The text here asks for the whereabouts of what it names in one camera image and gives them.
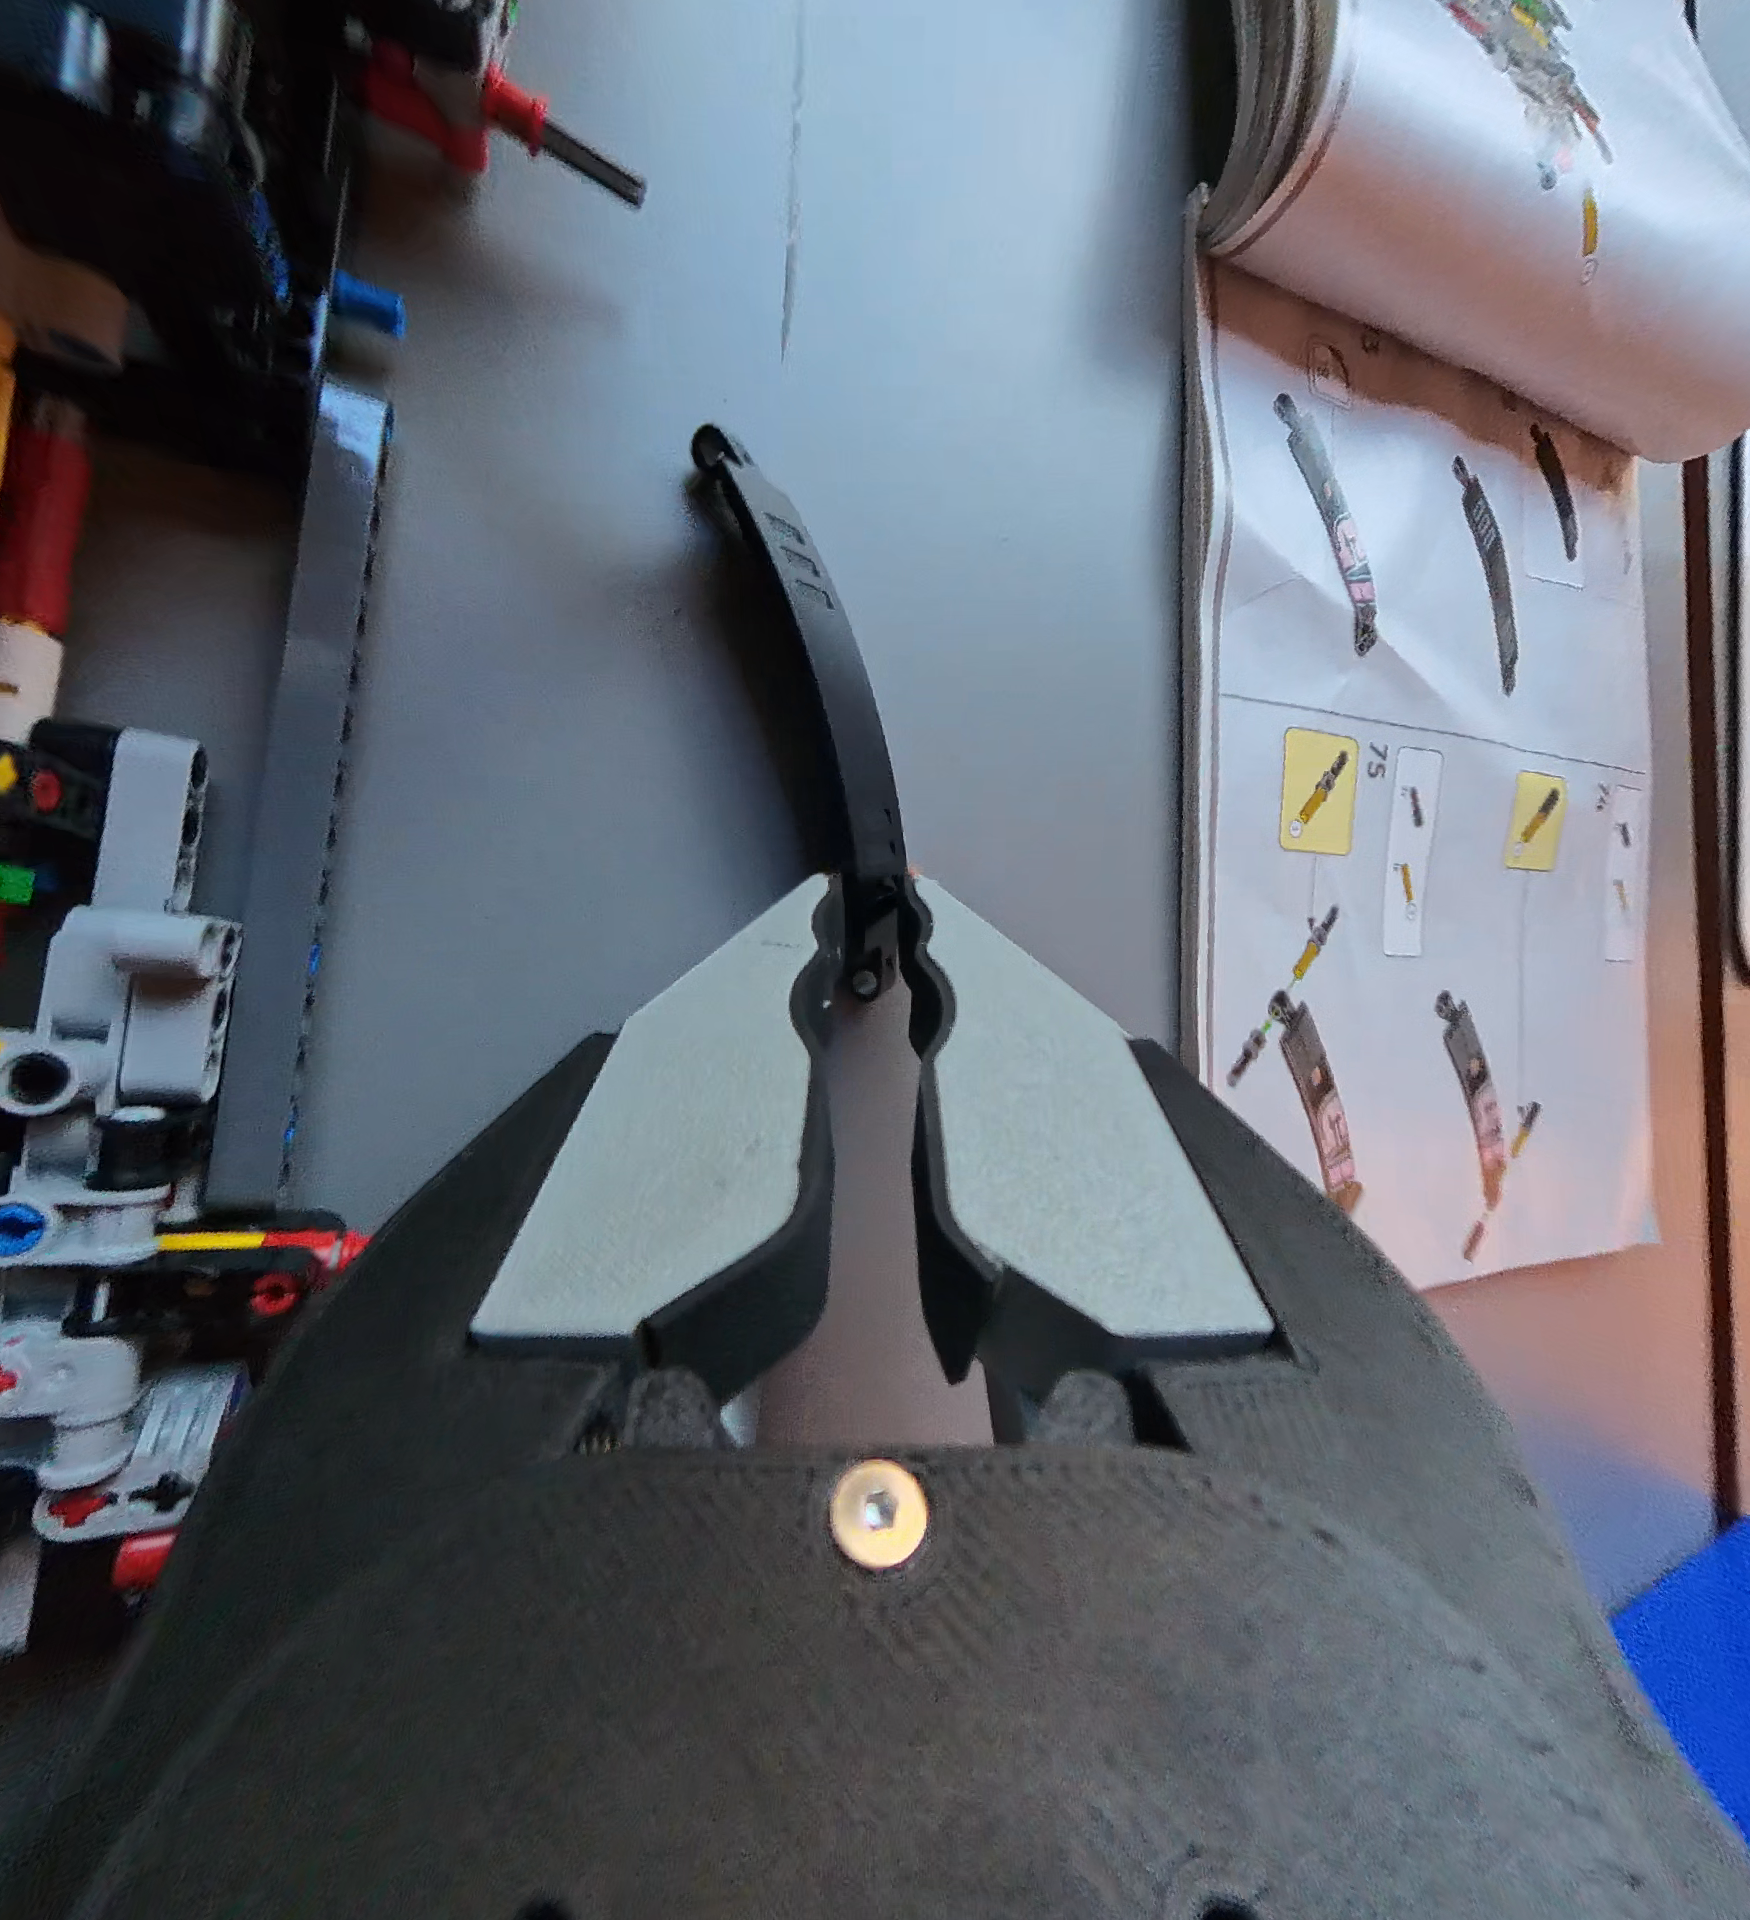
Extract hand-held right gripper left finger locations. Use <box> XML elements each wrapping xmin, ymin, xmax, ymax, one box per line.
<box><xmin>467</xmin><ymin>872</ymin><xmax>837</xmax><ymax>1409</ymax></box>

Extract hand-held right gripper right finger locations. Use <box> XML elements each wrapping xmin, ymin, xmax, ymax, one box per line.
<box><xmin>898</xmin><ymin>872</ymin><xmax>1282</xmax><ymax>1385</ymax></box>

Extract black curved toy brick panel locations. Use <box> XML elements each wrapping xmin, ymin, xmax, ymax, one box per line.
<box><xmin>688</xmin><ymin>424</ymin><xmax>920</xmax><ymax>1005</ymax></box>

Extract instruction booklet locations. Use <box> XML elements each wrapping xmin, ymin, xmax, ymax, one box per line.
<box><xmin>1178</xmin><ymin>0</ymin><xmax>1750</xmax><ymax>1292</ymax></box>

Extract toy brick model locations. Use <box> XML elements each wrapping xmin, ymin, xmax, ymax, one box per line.
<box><xmin>0</xmin><ymin>0</ymin><xmax>649</xmax><ymax>1667</ymax></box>

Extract blue cloth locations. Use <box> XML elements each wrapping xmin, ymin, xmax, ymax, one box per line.
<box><xmin>1611</xmin><ymin>1516</ymin><xmax>1750</xmax><ymax>1920</ymax></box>

